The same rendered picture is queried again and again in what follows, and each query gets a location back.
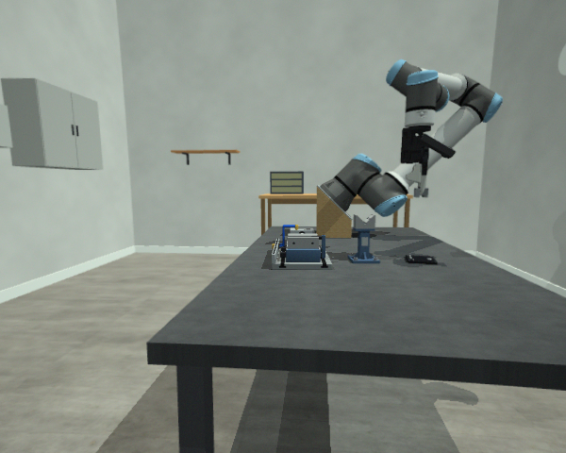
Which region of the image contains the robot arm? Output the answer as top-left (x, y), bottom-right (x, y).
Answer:
top-left (320, 59), bottom-right (503, 217)

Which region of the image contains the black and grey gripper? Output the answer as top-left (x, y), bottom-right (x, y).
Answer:
top-left (401, 126), bottom-right (431, 195)

